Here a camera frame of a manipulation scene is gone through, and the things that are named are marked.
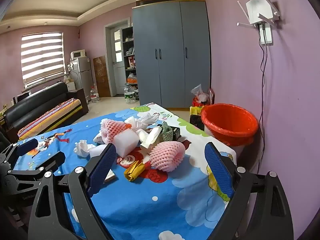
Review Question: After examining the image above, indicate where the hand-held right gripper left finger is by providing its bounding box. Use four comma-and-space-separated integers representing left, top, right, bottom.
28, 142, 117, 240

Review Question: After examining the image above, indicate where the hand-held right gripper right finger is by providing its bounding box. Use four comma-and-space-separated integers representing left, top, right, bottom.
204, 142, 294, 240

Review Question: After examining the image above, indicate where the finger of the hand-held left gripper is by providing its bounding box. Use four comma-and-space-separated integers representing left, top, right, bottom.
0, 138, 39, 167
7, 151, 66, 180

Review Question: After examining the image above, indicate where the white plastic bag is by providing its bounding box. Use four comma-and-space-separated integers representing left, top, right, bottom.
73, 140, 96, 158
124, 112, 159, 132

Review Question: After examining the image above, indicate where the white foam block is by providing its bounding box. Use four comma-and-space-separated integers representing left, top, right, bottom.
89, 129, 139, 158

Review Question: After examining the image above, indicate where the red bag lined bin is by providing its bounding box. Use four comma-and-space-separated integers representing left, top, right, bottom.
201, 103, 259, 155

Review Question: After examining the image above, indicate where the small flat carton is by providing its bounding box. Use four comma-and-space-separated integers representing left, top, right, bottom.
104, 169, 118, 183

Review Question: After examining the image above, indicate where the white printed paper packet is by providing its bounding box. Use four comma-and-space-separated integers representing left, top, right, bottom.
93, 133, 107, 145

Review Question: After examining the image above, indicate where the yellow wrapper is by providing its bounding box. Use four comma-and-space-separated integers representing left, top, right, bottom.
124, 161, 146, 182

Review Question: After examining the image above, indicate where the striped sofa cushion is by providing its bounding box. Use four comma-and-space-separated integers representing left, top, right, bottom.
17, 98, 83, 140

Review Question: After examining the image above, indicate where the pink foam fruit net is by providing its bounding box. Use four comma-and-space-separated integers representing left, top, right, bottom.
100, 119, 133, 144
149, 141, 186, 173

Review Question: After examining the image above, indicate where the black leather sofa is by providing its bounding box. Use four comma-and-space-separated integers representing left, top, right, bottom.
0, 81, 89, 143

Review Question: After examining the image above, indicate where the blue cartoon printed blanket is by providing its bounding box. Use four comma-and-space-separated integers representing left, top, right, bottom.
10, 102, 238, 240

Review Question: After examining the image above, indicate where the yellow box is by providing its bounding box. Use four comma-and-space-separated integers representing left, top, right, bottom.
189, 106, 204, 117

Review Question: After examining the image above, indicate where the red label water bottle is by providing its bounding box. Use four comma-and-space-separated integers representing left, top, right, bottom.
90, 85, 100, 103

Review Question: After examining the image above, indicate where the small white cabinet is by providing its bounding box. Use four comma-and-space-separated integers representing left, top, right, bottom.
65, 79, 77, 92

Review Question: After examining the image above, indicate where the green label water bottle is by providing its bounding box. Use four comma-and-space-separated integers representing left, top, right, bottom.
124, 83, 137, 105

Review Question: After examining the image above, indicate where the clear plastic bag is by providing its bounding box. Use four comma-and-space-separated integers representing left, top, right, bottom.
190, 84, 209, 103

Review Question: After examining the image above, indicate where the striped window blind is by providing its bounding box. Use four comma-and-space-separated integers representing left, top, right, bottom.
20, 32, 66, 88

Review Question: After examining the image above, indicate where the silver fridge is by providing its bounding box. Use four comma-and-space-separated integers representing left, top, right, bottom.
69, 56, 93, 98

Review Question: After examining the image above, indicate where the brown cardboard board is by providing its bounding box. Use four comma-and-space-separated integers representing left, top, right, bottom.
93, 55, 110, 98

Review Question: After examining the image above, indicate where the white glazed door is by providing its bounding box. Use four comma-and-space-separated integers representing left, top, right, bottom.
110, 26, 127, 95

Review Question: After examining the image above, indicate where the white microwave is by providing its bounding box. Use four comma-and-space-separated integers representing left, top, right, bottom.
70, 49, 86, 60

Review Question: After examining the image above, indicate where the dark open bookshelf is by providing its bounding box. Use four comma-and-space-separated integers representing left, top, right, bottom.
122, 26, 137, 98

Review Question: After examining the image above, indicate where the blue-grey wardrobe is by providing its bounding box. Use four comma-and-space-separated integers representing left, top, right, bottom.
132, 0, 212, 109

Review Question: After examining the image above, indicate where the white power adapter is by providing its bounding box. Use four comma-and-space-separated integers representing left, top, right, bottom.
259, 25, 273, 46

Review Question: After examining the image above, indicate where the black cable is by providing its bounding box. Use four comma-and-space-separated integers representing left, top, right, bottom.
257, 44, 267, 173

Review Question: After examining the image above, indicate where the white wall router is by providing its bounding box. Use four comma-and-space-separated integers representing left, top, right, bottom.
237, 0, 281, 28

